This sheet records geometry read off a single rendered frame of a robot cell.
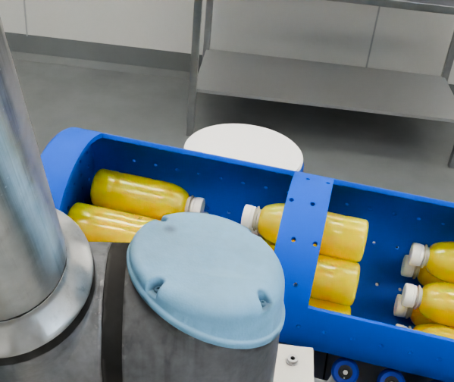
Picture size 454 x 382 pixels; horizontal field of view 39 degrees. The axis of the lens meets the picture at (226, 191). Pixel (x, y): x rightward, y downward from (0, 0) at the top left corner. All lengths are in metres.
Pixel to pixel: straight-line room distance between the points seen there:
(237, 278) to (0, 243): 0.18
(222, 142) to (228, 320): 1.10
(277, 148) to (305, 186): 0.52
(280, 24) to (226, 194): 3.17
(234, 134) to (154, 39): 2.94
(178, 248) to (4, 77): 0.22
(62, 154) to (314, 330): 0.49
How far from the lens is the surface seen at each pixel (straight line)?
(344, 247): 1.03
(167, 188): 1.14
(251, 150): 1.50
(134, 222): 1.06
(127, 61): 4.53
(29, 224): 0.35
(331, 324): 0.99
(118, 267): 0.47
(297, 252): 0.96
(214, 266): 0.46
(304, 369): 0.71
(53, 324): 0.43
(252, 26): 4.35
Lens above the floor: 1.77
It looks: 33 degrees down
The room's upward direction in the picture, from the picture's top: 6 degrees clockwise
